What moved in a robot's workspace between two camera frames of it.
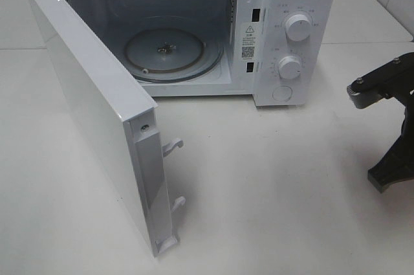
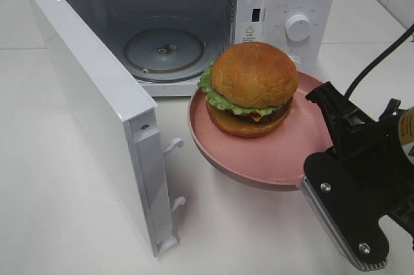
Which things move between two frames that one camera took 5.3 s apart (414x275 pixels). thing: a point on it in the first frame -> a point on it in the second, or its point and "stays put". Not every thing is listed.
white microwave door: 120,120 stays put
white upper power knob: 298,28 stays put
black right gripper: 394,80 -> 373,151
